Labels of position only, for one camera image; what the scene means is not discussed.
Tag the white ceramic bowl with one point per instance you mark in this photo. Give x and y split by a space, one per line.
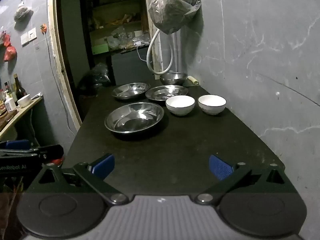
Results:
212 102
180 103

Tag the dark glass bottle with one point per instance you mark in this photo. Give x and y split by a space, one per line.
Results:
19 88

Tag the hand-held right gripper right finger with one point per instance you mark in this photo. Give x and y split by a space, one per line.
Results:
220 168

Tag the row of condiment bottles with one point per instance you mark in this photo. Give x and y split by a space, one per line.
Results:
7 90

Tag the stainless steel bowl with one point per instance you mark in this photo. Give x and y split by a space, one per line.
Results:
173 79

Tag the wooden storage shelf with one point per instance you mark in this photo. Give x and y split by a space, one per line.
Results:
117 12

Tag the white plastic bottle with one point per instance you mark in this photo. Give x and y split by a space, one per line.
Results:
10 104

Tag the large hanging plastic bag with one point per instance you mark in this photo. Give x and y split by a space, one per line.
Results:
173 7

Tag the red plastic bag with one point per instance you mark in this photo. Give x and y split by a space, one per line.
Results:
9 52

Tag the black garbage bag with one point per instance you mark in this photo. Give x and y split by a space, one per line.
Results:
96 77

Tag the cream door frame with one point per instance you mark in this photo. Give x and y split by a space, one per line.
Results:
56 55

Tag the orange wall hook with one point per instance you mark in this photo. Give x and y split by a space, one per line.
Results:
43 28

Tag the pile of plastic bags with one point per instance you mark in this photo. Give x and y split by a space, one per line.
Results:
125 38

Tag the wooden kitchen counter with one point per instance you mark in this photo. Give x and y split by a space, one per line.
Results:
22 111

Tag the small hanging plastic bag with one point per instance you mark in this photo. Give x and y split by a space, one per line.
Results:
23 12

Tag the wooden cutting board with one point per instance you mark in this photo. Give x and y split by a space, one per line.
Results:
7 117

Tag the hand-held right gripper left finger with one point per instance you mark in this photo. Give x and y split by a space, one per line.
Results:
103 166

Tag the labelled stainless steel plate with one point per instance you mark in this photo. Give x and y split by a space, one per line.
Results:
160 93

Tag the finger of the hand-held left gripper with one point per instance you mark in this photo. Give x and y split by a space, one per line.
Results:
51 152
15 144

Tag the grey cabinet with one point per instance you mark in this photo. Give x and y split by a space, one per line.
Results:
130 67

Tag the green box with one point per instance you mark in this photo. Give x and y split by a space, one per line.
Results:
100 48

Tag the white squeeze tube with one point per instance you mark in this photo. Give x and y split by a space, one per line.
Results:
37 95

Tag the white bowl with plain rim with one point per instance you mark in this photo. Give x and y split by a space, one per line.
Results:
23 101

